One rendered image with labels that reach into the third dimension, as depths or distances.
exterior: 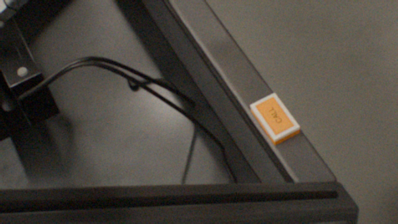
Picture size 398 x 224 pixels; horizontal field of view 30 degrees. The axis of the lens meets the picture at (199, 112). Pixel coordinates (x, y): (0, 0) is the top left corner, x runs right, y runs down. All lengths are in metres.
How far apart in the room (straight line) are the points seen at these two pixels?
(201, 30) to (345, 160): 1.04
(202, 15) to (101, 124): 0.20
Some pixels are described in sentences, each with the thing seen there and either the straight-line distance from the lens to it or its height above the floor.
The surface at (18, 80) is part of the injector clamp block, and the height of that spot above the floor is 0.98.
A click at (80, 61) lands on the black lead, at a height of 1.02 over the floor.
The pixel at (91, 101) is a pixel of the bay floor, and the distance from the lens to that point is 0.98.
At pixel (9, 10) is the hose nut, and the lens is 0.72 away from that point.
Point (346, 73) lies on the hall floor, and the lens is 2.00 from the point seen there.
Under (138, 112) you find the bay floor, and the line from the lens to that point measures 0.96.
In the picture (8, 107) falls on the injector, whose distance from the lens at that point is 0.92.
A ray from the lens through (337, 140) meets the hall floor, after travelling 1.89.
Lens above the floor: 1.61
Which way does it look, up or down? 56 degrees down
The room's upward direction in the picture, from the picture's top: 12 degrees counter-clockwise
